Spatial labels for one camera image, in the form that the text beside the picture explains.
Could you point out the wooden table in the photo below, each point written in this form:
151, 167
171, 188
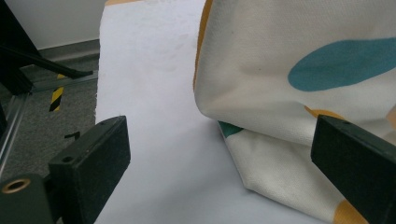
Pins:
121, 2

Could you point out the yellow black floor tape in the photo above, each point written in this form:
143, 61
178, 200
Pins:
57, 95

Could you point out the black metal stand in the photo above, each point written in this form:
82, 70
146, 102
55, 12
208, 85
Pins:
15, 56

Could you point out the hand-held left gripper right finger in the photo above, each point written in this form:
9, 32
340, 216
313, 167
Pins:
355, 165

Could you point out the cream spotted canvas tote bag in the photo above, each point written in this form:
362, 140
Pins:
264, 62

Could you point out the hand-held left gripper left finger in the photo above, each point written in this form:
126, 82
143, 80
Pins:
93, 161

